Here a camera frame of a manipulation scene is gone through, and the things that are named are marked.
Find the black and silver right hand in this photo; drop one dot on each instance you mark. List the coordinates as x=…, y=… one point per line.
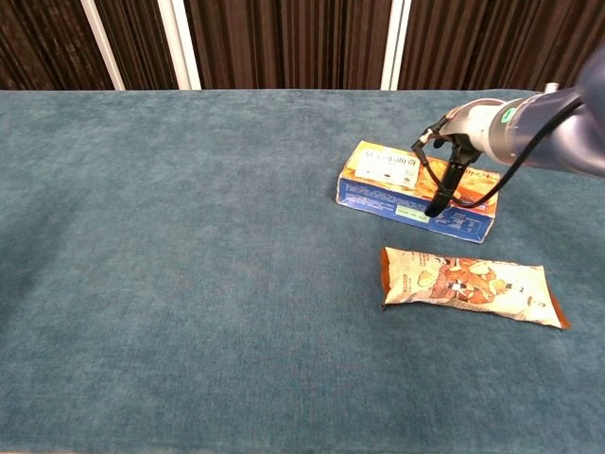
x=465, y=125

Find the orange blue snack box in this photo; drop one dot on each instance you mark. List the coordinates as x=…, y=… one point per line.
x=378, y=189

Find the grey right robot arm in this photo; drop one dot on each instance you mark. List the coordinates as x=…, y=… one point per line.
x=548, y=132

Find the beige and brown snack packet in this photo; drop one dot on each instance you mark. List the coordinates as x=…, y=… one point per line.
x=463, y=286

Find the blue plush table cloth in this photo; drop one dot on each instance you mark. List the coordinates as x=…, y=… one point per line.
x=212, y=284

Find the wide white partition post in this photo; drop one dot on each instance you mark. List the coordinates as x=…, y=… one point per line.
x=179, y=45

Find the thin white partition post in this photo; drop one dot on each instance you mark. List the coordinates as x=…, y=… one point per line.
x=101, y=45

